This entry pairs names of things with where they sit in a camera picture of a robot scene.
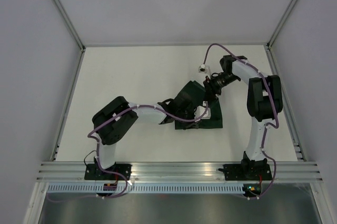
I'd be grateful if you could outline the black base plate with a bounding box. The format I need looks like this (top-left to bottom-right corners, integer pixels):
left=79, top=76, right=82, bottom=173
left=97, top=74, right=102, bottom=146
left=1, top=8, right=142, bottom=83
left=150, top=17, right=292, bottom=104
left=84, top=163, right=132, bottom=181
left=217, top=164, right=272, bottom=181

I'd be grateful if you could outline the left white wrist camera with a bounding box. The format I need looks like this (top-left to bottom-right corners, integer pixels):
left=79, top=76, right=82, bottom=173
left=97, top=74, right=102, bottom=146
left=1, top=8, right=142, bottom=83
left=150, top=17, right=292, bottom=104
left=195, top=106, right=211, bottom=121

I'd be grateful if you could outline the right aluminium frame post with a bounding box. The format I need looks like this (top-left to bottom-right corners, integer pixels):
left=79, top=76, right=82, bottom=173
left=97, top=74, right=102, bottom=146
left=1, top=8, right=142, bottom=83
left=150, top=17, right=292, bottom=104
left=265, top=0, right=299, bottom=50

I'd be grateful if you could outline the white slotted cable duct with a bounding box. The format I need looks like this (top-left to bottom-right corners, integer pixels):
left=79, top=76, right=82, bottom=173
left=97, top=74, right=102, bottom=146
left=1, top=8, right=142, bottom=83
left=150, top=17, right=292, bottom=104
left=47, top=183, right=244, bottom=194

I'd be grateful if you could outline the aluminium mounting rail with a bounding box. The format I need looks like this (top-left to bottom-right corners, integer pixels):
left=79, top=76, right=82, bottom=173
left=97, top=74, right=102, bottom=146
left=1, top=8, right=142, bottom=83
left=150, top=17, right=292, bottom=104
left=35, top=161, right=323, bottom=183

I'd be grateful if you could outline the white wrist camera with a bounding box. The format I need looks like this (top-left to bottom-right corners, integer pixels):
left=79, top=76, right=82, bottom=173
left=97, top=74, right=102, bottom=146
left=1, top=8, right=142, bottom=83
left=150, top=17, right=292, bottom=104
left=198, top=64, right=211, bottom=76
left=195, top=106, right=211, bottom=121

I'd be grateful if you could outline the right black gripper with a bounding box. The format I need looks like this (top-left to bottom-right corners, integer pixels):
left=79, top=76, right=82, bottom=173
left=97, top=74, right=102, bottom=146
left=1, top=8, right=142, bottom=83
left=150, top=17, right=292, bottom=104
left=203, top=73, right=239, bottom=103

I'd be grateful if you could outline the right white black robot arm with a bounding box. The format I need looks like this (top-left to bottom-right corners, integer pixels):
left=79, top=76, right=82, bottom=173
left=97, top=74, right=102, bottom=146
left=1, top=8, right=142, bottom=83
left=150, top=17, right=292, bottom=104
left=199, top=55, right=283, bottom=181

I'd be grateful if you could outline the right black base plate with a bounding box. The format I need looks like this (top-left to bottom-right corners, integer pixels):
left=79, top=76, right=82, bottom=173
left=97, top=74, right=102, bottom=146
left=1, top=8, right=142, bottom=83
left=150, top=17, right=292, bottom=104
left=217, top=164, right=272, bottom=181

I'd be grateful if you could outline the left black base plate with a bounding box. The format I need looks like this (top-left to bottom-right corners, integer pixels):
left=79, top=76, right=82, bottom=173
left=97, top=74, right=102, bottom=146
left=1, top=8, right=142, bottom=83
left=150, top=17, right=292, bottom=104
left=84, top=163, right=132, bottom=181

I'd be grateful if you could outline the dark green cloth napkin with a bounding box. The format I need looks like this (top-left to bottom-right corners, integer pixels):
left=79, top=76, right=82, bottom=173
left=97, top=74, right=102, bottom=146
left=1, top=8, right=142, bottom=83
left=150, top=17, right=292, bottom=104
left=181, top=81, right=223, bottom=129

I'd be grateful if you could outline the aluminium frame post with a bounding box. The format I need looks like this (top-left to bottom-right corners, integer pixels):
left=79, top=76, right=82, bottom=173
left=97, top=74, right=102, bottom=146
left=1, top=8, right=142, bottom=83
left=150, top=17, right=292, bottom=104
left=51, top=0, right=85, bottom=52
left=265, top=0, right=299, bottom=50

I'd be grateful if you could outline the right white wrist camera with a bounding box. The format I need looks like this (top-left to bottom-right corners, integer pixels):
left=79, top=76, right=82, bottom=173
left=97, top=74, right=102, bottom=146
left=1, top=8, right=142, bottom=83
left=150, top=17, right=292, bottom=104
left=198, top=64, right=211, bottom=76

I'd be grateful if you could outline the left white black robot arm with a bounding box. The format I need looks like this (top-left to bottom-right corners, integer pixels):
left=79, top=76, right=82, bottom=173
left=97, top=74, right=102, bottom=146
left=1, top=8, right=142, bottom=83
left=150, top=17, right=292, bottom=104
left=87, top=95, right=210, bottom=180

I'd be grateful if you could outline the left aluminium frame post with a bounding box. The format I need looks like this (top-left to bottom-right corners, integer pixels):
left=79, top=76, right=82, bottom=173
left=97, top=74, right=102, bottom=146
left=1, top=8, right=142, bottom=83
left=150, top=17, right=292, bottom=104
left=51, top=0, right=85, bottom=52

